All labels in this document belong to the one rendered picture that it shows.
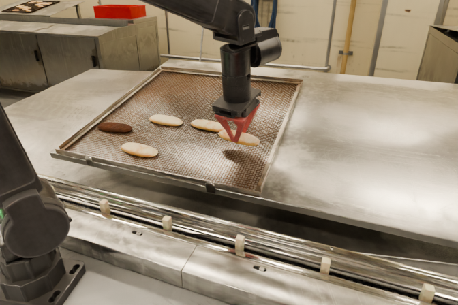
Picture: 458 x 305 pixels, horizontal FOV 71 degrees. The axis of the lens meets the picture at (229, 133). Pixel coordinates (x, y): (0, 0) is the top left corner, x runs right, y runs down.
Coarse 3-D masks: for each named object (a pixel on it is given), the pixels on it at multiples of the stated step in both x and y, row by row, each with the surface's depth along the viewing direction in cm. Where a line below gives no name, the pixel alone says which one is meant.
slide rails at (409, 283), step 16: (64, 192) 68; (80, 192) 68; (80, 208) 63; (112, 208) 64; (128, 208) 63; (144, 208) 63; (144, 224) 59; (176, 224) 59; (192, 224) 59; (192, 240) 56; (256, 240) 56; (256, 256) 52; (288, 256) 53; (304, 256) 52; (320, 256) 52; (304, 272) 49; (352, 272) 49; (368, 272) 49; (384, 272) 49; (368, 288) 47; (416, 288) 47; (448, 288) 47; (416, 304) 44; (432, 304) 44
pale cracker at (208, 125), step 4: (196, 120) 83; (200, 120) 83; (204, 120) 82; (192, 124) 82; (196, 124) 81; (200, 124) 81; (204, 124) 81; (208, 124) 81; (212, 124) 81; (216, 124) 80; (220, 124) 81; (200, 128) 81; (204, 128) 80; (208, 128) 80; (212, 128) 79; (216, 128) 79; (220, 128) 79
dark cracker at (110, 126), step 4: (100, 124) 84; (104, 124) 84; (108, 124) 84; (112, 124) 83; (116, 124) 83; (120, 124) 83; (124, 124) 83; (100, 128) 83; (104, 128) 82; (108, 128) 82; (112, 128) 82; (116, 128) 82; (120, 128) 82; (124, 128) 82; (128, 128) 82; (112, 132) 82; (116, 132) 82; (120, 132) 81; (124, 132) 81
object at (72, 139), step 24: (192, 72) 110; (216, 72) 107; (168, 96) 97; (264, 96) 93; (288, 96) 92; (96, 120) 87; (120, 120) 87; (216, 120) 84; (264, 120) 83; (288, 120) 82; (72, 144) 79; (96, 144) 78; (168, 144) 76; (216, 144) 75; (144, 168) 68; (216, 168) 68; (240, 168) 68; (264, 168) 67; (240, 192) 62
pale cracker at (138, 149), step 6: (126, 144) 76; (132, 144) 75; (138, 144) 75; (126, 150) 74; (132, 150) 74; (138, 150) 73; (144, 150) 73; (150, 150) 73; (156, 150) 74; (144, 156) 72; (150, 156) 72
